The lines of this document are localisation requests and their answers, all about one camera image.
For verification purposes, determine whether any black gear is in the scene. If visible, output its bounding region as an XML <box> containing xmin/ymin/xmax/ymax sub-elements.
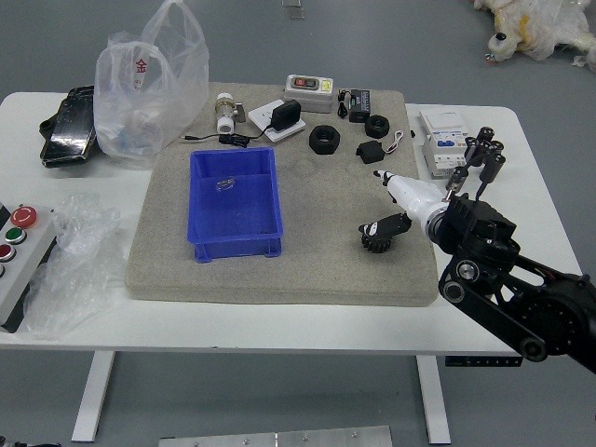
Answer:
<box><xmin>360</xmin><ymin>230</ymin><xmax>397</xmax><ymax>254</ymax></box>

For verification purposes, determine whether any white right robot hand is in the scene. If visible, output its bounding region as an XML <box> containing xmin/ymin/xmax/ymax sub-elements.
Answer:
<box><xmin>358</xmin><ymin>169</ymin><xmax>450</xmax><ymax>237</ymax></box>

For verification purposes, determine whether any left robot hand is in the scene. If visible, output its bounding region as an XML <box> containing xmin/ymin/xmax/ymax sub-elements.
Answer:
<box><xmin>0</xmin><ymin>432</ymin><xmax>62</xmax><ymax>447</ymax></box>

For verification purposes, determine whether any white wall socket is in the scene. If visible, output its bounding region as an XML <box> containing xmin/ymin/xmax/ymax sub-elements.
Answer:
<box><xmin>247</xmin><ymin>99</ymin><xmax>307</xmax><ymax>142</ymax></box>

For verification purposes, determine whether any small black nut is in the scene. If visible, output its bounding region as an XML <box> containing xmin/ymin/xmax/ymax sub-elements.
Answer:
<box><xmin>364</xmin><ymin>114</ymin><xmax>391</xmax><ymax>139</ymax></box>

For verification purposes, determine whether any grey push-button control box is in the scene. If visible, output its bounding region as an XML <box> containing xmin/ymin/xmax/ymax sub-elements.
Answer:
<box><xmin>0</xmin><ymin>202</ymin><xmax>60</xmax><ymax>334</ymax></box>

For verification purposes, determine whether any silver metal plate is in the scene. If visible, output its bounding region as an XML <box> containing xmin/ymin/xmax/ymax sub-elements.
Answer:
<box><xmin>157</xmin><ymin>425</ymin><xmax>393</xmax><ymax>447</ymax></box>

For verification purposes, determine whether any crumpled clear plastic bag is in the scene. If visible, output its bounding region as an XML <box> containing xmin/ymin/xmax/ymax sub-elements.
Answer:
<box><xmin>22</xmin><ymin>193</ymin><xmax>129</xmax><ymax>340</ymax></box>

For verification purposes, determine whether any white plastic bag red print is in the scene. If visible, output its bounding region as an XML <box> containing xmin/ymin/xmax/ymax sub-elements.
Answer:
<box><xmin>92</xmin><ymin>0</ymin><xmax>210</xmax><ymax>169</ymax></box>

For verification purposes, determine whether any brass valve with white ends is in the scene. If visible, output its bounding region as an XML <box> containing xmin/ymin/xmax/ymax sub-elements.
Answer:
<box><xmin>214</xmin><ymin>92</ymin><xmax>246</xmax><ymax>134</ymax></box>

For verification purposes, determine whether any white table leg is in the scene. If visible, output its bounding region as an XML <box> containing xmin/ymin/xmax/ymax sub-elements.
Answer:
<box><xmin>70</xmin><ymin>351</ymin><xmax>116</xmax><ymax>442</ymax></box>
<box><xmin>415</xmin><ymin>356</ymin><xmax>452</xmax><ymax>444</ymax></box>

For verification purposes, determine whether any large black capacitor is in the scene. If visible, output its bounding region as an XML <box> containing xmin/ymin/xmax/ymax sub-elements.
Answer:
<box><xmin>479</xmin><ymin>153</ymin><xmax>507</xmax><ymax>183</ymax></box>

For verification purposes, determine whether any white circuit breaker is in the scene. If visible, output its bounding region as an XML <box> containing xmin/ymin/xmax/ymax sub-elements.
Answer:
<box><xmin>418</xmin><ymin>110</ymin><xmax>469</xmax><ymax>181</ymax></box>

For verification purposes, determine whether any big black nut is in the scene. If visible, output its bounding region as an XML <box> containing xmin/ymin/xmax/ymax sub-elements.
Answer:
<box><xmin>308</xmin><ymin>124</ymin><xmax>342</xmax><ymax>155</ymax></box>

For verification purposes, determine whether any plush toy in plastic wrap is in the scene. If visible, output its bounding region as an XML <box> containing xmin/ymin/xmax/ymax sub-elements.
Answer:
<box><xmin>470</xmin><ymin>0</ymin><xmax>596</xmax><ymax>72</ymax></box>

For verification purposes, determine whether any blue plastic box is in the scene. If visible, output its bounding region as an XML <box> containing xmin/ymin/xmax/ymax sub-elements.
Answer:
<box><xmin>186</xmin><ymin>146</ymin><xmax>285</xmax><ymax>263</ymax></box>

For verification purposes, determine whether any grey red-green switch box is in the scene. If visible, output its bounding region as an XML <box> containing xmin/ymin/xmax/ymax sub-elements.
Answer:
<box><xmin>282</xmin><ymin>74</ymin><xmax>335</xmax><ymax>114</ymax></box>

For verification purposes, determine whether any black labelled power module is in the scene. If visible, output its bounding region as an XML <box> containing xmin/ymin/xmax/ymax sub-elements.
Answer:
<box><xmin>335</xmin><ymin>88</ymin><xmax>373</xmax><ymax>124</ymax></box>

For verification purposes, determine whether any grey-brown mat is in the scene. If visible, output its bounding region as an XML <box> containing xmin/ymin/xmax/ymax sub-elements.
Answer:
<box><xmin>124</xmin><ymin>82</ymin><xmax>440</xmax><ymax>307</ymax></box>

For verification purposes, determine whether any black table control panel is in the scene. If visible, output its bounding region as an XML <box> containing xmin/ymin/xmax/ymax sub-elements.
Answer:
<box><xmin>444</xmin><ymin>356</ymin><xmax>522</xmax><ymax>368</ymax></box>

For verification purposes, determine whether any black power adapter with cord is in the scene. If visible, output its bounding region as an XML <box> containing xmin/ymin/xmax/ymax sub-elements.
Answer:
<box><xmin>179</xmin><ymin>100</ymin><xmax>303</xmax><ymax>148</ymax></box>

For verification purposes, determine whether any black plastic tray stack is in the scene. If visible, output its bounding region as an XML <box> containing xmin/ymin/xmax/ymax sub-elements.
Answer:
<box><xmin>38</xmin><ymin>85</ymin><xmax>98</xmax><ymax>168</ymax></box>

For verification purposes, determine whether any small black module with wires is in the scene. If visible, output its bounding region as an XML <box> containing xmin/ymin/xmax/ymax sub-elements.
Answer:
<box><xmin>356</xmin><ymin>129</ymin><xmax>407</xmax><ymax>165</ymax></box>

